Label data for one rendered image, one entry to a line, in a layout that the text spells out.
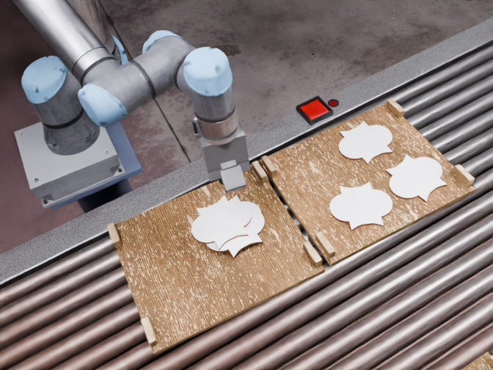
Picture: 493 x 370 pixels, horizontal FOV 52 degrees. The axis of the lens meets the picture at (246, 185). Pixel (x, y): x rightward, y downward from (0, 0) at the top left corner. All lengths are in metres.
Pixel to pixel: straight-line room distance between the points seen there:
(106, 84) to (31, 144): 0.69
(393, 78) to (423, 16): 1.87
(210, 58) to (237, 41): 2.41
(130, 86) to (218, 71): 0.15
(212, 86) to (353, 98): 0.75
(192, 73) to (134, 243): 0.55
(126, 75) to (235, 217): 0.47
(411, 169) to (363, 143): 0.14
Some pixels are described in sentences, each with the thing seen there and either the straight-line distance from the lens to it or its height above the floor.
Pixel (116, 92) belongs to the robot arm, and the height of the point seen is 1.41.
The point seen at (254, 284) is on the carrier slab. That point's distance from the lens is 1.15.
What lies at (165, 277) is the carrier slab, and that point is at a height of 0.94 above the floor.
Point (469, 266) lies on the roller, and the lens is 1.24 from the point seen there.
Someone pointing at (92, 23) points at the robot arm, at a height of 1.28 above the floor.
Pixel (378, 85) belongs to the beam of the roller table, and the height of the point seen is 0.92.
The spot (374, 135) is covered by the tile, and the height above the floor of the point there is 0.94.
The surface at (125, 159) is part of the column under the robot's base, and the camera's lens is 1.52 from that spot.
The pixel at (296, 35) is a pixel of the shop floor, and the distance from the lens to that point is 3.26.
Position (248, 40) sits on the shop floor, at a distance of 3.26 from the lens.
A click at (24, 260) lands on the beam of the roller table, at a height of 0.91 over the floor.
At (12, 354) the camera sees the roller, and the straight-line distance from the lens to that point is 1.27.
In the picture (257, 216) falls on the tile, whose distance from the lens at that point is 1.21.
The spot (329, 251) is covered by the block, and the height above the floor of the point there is 0.96.
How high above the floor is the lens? 1.97
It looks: 53 degrees down
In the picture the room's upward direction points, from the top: 9 degrees counter-clockwise
